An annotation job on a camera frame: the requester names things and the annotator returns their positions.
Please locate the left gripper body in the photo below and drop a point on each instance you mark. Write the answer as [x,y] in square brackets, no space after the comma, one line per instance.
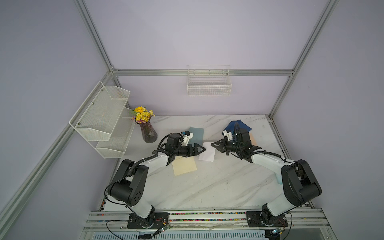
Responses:
[183,151]

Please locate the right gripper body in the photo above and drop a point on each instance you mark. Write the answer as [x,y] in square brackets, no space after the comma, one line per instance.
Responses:
[232,146]

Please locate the red bordered letter paper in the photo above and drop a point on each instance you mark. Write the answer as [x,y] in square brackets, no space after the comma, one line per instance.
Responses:
[209,154]

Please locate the teal envelope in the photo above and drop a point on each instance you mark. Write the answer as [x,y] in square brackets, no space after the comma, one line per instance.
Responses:
[198,135]

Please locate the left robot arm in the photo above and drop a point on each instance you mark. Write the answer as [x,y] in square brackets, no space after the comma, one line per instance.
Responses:
[128,184]

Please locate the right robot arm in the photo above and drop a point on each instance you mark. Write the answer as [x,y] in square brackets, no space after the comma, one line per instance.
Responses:
[297,178]

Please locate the dark blue envelope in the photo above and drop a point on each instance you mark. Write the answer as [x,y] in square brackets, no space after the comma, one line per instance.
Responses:
[231,126]

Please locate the peach paper sheet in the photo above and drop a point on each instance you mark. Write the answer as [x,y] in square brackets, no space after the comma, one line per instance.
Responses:
[253,141]

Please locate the cream paper sheet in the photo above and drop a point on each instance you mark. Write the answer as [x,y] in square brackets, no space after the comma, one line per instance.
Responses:
[184,165]

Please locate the dark glass vase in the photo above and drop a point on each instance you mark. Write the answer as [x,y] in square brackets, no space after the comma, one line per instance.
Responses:
[148,132]

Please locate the yellow flower bouquet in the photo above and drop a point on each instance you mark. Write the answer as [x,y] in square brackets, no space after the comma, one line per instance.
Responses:
[141,115]

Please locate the small light blue object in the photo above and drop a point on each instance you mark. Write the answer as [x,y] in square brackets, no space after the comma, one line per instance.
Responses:
[279,178]

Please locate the white mesh two-tier shelf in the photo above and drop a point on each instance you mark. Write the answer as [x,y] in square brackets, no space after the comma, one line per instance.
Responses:
[104,121]

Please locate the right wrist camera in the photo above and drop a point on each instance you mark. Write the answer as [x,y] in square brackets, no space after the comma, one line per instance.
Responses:
[227,134]

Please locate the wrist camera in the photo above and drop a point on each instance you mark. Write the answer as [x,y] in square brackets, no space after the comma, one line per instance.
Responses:
[227,134]
[187,136]

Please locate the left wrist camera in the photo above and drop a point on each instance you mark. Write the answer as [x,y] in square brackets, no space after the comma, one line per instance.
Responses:
[187,136]

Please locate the white wire wall basket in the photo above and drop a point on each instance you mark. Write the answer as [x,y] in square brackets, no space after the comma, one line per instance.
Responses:
[209,80]

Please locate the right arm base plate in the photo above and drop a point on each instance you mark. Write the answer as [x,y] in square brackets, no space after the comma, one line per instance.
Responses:
[258,219]

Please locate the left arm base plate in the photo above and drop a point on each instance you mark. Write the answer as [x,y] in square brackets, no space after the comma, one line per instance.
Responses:
[147,221]

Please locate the aluminium front rail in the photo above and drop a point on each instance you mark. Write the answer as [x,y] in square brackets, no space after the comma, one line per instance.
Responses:
[299,224]

